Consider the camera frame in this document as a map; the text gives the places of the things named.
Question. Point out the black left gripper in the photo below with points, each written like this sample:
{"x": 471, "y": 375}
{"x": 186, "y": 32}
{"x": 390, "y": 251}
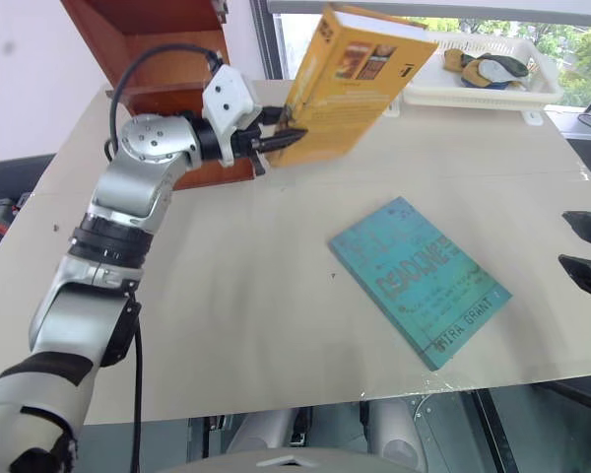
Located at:
{"x": 243, "y": 140}

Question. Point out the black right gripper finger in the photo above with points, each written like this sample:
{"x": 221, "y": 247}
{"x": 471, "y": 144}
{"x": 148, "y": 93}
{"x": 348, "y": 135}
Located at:
{"x": 588, "y": 225}
{"x": 588, "y": 276}

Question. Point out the yellow hardcover book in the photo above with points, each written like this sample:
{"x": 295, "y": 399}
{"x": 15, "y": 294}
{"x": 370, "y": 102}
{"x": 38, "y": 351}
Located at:
{"x": 354, "y": 93}

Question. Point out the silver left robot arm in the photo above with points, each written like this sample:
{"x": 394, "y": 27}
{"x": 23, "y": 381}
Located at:
{"x": 138, "y": 143}

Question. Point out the wooden bookshelf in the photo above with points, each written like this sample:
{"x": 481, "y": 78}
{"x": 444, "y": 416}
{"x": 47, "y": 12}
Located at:
{"x": 152, "y": 44}

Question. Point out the teal paperback book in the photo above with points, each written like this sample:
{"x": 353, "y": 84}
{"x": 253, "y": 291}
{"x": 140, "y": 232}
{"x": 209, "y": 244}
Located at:
{"x": 418, "y": 281}

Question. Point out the white plastic basket tray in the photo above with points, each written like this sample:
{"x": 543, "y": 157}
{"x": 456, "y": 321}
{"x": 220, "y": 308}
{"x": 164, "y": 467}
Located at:
{"x": 473, "y": 96}

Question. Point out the items in basket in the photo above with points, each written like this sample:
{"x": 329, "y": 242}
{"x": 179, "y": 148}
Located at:
{"x": 487, "y": 69}

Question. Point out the grey robot torso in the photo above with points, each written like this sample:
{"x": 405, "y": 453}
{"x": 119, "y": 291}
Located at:
{"x": 295, "y": 462}

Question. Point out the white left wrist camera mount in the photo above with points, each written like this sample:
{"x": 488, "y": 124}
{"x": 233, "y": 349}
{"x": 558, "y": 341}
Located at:
{"x": 226, "y": 96}

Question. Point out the dark window frame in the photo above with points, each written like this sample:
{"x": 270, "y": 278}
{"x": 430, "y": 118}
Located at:
{"x": 266, "y": 34}

